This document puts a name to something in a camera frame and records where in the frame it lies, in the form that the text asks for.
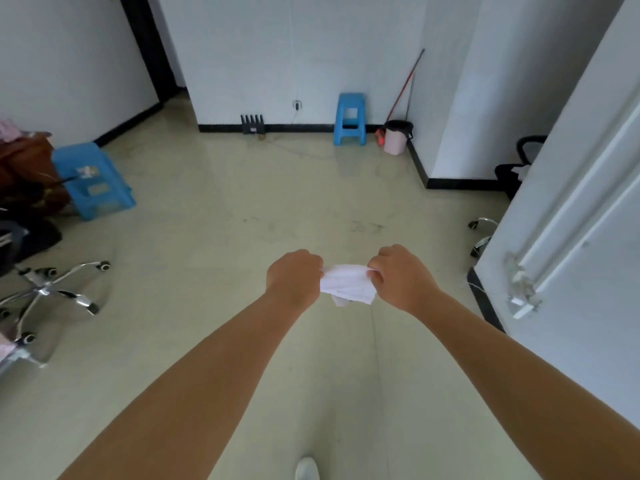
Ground person's right hand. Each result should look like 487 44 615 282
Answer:
367 244 443 316

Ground person's left hand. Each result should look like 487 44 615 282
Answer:
265 249 325 311

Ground white cloth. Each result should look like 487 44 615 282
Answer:
320 265 378 307

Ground person's right forearm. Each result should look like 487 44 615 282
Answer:
411 290 640 480

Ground person's left forearm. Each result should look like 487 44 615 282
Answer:
57 289 307 480

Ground pink trash bin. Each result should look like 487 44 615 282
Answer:
383 120 415 156

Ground small blue plastic stool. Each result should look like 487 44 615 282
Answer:
333 93 367 147

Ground black mesh office chair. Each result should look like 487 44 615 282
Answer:
467 136 548 259

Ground white shoe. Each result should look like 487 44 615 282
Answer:
294 457 321 480

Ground white door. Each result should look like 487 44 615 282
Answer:
474 0 640 430

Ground large blue plastic stool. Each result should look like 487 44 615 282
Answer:
51 142 137 221

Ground chrome-base office chair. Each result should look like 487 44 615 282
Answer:
0 220 112 380

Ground brown bag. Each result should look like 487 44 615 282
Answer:
0 132 71 215

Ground white cable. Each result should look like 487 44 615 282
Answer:
260 109 341 160

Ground red-handled broom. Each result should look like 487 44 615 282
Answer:
375 49 426 145

